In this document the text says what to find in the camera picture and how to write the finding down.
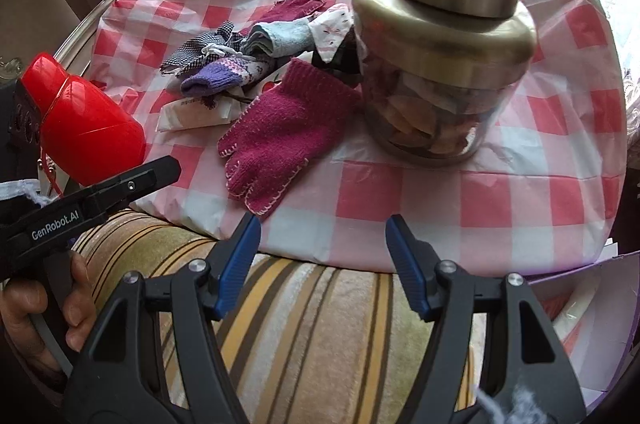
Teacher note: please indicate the white floral cloth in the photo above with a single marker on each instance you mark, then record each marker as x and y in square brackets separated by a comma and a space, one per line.
[329, 30]

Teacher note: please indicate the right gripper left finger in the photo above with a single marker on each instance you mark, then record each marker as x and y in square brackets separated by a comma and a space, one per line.
[152, 356]

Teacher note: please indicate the purple cardboard box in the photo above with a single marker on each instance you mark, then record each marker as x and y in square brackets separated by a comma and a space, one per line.
[595, 311]

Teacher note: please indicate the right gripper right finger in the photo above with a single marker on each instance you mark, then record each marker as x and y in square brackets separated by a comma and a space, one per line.
[525, 366]

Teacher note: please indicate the striped sofa cushion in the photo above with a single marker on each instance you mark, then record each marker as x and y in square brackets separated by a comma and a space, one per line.
[305, 343]

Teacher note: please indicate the dark dotted cloth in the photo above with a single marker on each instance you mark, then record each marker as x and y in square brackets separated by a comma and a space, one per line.
[193, 49]

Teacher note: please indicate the purple knit sock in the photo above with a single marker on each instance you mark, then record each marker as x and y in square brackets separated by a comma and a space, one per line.
[208, 80]

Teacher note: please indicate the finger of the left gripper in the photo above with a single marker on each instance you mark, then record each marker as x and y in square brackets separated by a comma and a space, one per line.
[118, 192]

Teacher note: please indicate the magenta knit glove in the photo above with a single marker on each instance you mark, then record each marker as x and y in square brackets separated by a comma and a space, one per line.
[282, 131]

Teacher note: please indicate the red plastic thermos jug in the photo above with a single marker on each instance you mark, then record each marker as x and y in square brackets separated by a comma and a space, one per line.
[81, 128]

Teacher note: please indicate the light blue towel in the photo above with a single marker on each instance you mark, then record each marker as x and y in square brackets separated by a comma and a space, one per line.
[279, 39]

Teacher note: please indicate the glass jar with gold lid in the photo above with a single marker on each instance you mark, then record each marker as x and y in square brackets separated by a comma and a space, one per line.
[436, 73]

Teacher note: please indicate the cherry print cloth pouch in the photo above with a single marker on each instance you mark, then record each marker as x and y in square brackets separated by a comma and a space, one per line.
[250, 86]

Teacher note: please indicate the red checkered tablecloth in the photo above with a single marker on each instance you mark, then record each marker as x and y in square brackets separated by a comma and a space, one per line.
[539, 195]

